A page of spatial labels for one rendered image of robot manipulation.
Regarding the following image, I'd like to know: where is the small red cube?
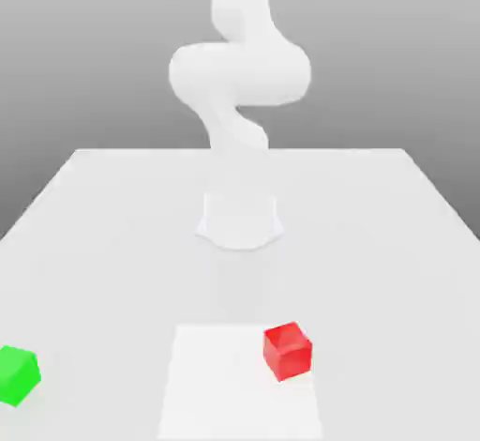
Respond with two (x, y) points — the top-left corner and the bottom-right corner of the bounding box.
(262, 321), (313, 383)

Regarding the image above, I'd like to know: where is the small green cube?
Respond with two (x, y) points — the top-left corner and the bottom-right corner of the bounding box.
(0, 344), (42, 408)

